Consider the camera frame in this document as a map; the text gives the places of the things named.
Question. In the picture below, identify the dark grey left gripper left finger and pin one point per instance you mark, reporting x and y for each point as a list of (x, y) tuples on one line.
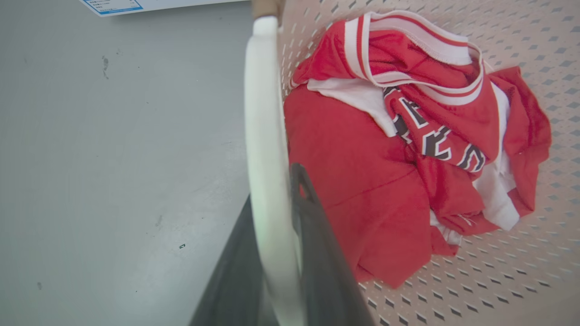
[(235, 280)]

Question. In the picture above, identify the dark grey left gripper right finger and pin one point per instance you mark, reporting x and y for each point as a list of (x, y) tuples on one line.
[(324, 271)]

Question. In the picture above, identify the white perforated plastic laundry basket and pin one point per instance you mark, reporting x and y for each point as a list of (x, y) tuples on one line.
[(521, 280)]

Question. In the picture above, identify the red and white basketball jersey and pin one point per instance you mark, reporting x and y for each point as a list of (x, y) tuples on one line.
[(385, 181)]

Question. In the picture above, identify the white paper with blue print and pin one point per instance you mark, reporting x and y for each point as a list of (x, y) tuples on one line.
[(136, 5)]

